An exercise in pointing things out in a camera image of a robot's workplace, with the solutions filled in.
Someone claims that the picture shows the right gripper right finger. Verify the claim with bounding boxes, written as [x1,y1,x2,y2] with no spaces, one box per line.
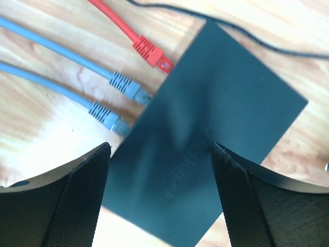
[210,143,328,246]

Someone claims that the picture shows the black network switch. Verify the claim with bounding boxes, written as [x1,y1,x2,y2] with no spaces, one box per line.
[102,21,307,246]

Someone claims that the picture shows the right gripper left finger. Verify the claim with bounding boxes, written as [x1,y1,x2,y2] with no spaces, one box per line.
[1,143,111,246]

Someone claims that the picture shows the black power cable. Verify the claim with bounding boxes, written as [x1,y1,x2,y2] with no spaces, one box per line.
[128,0,329,60]

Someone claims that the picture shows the grey ethernet cable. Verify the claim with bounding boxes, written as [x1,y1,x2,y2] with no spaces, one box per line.
[0,61,133,136]
[0,15,152,104]

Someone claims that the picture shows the red ethernet cable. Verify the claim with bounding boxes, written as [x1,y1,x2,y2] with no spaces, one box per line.
[87,0,174,74]

